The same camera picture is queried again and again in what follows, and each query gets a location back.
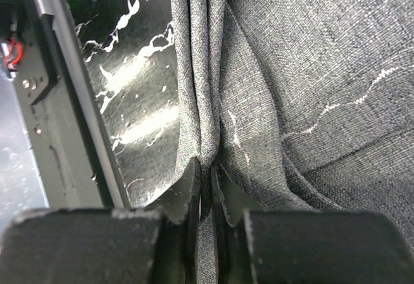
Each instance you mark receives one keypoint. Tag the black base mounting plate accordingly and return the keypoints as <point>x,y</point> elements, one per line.
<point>76,166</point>

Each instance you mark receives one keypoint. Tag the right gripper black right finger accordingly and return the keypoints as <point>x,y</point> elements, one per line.
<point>258,246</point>

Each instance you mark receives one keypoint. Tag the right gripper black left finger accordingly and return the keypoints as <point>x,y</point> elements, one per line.
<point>155,244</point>

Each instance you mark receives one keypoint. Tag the grey cloth napkin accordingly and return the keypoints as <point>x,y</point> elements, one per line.
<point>307,105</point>

